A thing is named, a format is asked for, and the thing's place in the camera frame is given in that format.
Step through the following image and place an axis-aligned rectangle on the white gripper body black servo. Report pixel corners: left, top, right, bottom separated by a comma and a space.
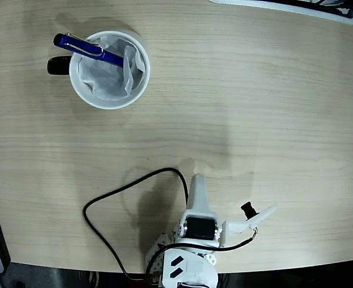
172, 209, 225, 250

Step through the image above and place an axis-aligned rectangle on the blue pen with metal clip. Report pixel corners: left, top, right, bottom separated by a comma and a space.
52, 32, 126, 68

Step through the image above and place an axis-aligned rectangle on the crumpled white tissue paper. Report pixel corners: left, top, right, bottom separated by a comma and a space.
77, 35, 146, 101

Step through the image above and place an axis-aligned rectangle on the white flat board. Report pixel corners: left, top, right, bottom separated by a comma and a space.
209, 0, 353, 26

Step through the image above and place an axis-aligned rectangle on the black camera on white mount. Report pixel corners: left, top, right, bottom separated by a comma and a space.
222, 201, 278, 248

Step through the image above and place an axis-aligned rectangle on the white perforated base bracket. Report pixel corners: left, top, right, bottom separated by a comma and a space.
144, 232, 173, 271

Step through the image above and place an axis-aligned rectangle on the black camera cable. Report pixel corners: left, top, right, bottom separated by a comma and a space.
82, 167, 260, 288

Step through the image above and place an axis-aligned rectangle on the white mug black handle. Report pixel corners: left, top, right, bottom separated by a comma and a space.
46, 29, 151, 110

